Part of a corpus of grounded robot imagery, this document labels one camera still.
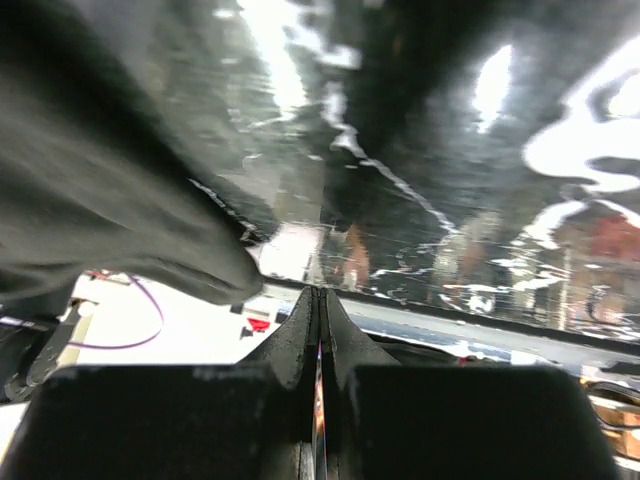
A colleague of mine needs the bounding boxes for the black printed t-shirt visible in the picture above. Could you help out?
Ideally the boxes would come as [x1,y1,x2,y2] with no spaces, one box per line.
[1,1,264,305]

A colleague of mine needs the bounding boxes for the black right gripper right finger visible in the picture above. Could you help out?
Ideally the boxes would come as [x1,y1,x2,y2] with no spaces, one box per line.
[319,289,398,479]

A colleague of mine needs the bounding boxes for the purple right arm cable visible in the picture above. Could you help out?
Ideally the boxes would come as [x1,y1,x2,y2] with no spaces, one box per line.
[69,272,166,351]

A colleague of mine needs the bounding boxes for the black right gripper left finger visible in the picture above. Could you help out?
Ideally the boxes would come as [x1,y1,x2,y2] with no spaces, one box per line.
[240,286,320,479]

